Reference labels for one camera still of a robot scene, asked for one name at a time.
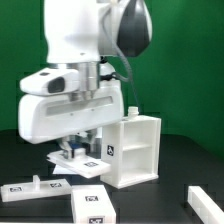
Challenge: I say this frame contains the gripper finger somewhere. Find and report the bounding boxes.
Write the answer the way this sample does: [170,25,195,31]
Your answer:
[59,140,74,159]
[83,129,97,145]

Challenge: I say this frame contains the white cabinet body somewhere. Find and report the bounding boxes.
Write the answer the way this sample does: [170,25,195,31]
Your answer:
[100,107,161,189]

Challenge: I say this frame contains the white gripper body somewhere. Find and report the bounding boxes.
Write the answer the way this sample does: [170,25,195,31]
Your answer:
[18,81,124,144]

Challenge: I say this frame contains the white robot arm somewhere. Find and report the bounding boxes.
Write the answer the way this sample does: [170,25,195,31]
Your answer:
[18,0,152,159]

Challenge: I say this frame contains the white bar piece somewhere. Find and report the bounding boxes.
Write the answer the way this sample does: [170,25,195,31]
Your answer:
[187,186,224,224]

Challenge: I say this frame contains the white marker sheet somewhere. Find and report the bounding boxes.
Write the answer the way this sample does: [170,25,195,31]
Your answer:
[53,165,75,175]

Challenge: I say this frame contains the white door panel with knob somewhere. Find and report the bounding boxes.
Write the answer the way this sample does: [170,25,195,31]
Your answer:
[47,149,111,178]

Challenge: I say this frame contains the white cabinet top block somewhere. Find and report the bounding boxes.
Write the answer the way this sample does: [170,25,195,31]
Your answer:
[71,185,116,224]

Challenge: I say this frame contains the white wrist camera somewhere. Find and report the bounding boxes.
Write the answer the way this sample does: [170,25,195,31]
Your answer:
[20,68,79,96]

